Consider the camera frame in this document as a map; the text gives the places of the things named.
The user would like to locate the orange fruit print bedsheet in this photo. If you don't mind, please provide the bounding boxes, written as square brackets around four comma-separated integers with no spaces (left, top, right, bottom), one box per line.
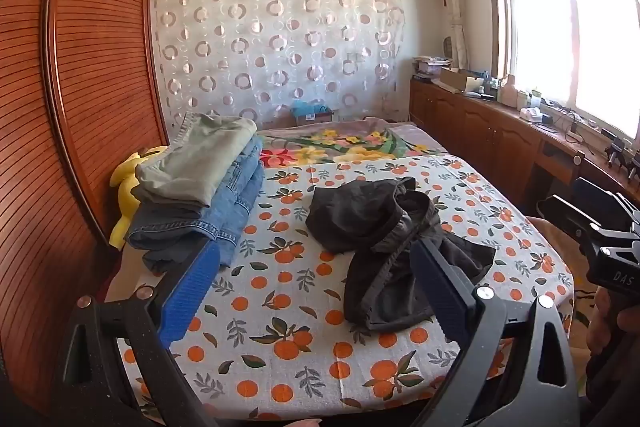
[107,154,573,424]

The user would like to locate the black pants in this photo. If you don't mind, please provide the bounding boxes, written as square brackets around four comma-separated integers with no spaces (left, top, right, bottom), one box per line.
[305,177,497,333]

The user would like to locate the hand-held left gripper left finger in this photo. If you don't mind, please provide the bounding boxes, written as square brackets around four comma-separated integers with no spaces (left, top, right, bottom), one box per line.
[52,239,223,427]

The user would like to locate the person's right hand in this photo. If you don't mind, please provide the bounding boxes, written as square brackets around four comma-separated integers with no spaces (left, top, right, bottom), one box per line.
[586,287,612,356]

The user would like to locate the long wooden cabinet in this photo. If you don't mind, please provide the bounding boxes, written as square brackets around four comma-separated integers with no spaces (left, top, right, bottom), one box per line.
[409,77,640,208]

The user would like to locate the yellow plush toy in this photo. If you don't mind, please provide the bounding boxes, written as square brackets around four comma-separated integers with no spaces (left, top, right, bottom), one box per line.
[110,146,168,250]

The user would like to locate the wood framed window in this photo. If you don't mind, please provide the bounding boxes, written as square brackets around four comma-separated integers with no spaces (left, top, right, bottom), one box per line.
[482,0,640,138]

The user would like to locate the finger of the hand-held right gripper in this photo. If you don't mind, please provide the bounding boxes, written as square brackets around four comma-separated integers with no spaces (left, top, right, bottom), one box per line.
[572,177,635,230]
[536,194,608,254]

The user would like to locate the white plastic jug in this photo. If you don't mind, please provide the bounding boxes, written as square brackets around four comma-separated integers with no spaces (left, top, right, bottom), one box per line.
[497,75,518,106]

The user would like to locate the open cardboard box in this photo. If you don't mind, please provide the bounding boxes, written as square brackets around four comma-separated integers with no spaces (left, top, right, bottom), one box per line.
[432,67,483,94]

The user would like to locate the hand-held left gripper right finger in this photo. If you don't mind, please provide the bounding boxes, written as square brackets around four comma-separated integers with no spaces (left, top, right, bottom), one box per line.
[409,237,581,427]

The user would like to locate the dark blue folded jeans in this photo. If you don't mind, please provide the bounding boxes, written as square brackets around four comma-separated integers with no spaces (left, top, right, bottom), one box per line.
[127,202,241,274]

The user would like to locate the circle pattern sheer curtain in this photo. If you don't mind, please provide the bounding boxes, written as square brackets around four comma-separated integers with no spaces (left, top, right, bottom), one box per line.
[150,0,406,132]

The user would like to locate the pile of papers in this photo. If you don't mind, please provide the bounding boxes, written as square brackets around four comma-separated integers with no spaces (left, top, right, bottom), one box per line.
[412,54,453,80]

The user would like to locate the blue bag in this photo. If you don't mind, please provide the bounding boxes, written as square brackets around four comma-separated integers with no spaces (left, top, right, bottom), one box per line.
[291,99,335,125]

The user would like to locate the floral blanket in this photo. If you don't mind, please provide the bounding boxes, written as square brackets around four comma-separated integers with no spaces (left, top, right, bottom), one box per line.
[257,117,448,168]

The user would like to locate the grey-green folded pants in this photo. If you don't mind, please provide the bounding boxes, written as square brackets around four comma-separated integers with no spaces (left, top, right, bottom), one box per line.
[131,112,258,212]

